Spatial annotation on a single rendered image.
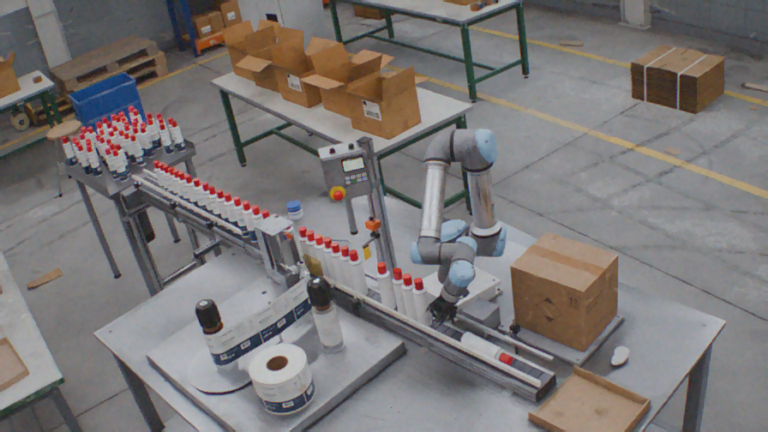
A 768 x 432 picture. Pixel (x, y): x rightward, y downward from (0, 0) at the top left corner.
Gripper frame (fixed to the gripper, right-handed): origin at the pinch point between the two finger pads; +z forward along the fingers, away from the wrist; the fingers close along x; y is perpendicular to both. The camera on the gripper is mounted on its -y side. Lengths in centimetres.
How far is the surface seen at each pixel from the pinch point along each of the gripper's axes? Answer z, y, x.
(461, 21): 138, -309, -209
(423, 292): -6.7, 0.9, -9.9
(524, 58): 185, -380, -174
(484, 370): -5.5, 5.5, 25.3
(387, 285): 5.9, 1.7, -23.8
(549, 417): -18, 9, 52
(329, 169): -20, 0, -64
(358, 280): 17.3, 2.2, -35.8
